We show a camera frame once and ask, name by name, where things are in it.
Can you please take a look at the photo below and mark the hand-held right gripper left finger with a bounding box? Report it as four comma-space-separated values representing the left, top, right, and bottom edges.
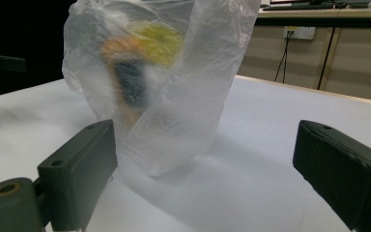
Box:
37, 119, 119, 232

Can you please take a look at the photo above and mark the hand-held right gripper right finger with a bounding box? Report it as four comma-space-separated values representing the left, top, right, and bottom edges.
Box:
292, 120, 371, 232

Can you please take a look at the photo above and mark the translucent white plastic bag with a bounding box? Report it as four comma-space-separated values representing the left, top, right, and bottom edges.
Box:
61, 0, 263, 178

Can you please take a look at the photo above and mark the orange and black object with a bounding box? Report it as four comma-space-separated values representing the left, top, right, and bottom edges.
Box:
100, 36, 153, 129

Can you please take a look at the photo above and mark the yellow round fruit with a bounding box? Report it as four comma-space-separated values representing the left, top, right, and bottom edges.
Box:
131, 21, 185, 68

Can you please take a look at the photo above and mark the black keyboard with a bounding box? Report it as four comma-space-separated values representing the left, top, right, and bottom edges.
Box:
262, 1, 336, 12

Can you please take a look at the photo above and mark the black vertical cable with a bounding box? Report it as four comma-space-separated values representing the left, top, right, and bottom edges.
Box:
316, 26, 337, 91

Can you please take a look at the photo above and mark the black power cable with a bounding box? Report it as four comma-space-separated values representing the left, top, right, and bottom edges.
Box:
273, 31, 293, 84

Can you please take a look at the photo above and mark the white wall power socket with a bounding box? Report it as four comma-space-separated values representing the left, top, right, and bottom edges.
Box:
282, 25, 317, 41

